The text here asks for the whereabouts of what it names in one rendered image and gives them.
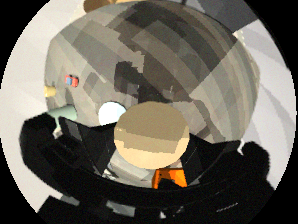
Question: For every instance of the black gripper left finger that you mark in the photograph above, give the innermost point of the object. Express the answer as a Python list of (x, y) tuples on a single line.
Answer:
[(97, 142)]

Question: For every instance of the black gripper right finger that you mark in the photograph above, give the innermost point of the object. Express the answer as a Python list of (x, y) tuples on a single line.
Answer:
[(200, 155)]

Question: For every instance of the red toy car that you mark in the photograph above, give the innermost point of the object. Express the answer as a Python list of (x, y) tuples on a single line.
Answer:
[(71, 80)]

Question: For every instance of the yellow hollow cylinder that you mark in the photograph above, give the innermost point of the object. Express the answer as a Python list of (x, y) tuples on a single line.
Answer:
[(50, 91)]

